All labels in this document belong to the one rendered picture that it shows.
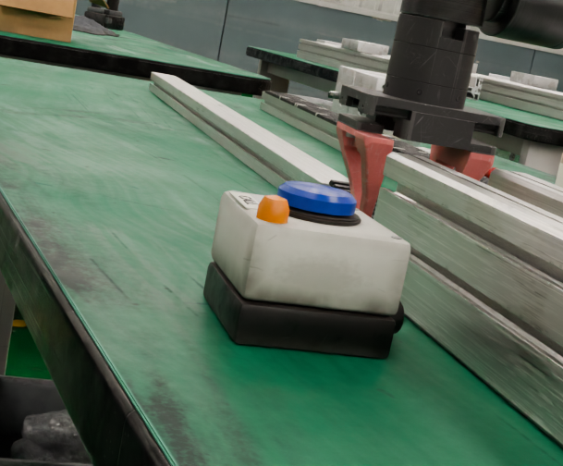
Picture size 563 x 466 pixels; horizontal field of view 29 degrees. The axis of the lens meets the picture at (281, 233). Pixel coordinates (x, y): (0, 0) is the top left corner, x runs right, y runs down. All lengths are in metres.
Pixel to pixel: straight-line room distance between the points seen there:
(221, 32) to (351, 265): 11.66
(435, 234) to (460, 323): 0.06
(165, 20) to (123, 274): 11.38
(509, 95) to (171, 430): 3.75
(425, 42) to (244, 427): 0.39
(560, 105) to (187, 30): 8.52
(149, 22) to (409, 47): 11.20
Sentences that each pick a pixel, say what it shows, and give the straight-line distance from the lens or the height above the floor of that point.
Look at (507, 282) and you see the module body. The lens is 0.53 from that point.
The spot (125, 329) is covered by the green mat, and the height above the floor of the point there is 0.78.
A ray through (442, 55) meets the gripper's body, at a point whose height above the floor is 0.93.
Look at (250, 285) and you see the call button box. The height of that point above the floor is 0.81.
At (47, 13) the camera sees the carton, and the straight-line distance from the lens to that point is 2.72.
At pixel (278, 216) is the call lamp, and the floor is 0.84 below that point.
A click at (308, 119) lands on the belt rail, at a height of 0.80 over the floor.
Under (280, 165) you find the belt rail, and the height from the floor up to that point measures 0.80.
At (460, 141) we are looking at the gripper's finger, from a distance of 0.75.
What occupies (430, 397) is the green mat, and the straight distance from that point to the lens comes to 0.51.
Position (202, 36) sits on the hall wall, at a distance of 12.11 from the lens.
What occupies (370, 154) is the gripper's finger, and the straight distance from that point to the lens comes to 0.73.
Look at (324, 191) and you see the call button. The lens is 0.54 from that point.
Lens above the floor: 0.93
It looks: 11 degrees down
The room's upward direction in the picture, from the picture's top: 11 degrees clockwise
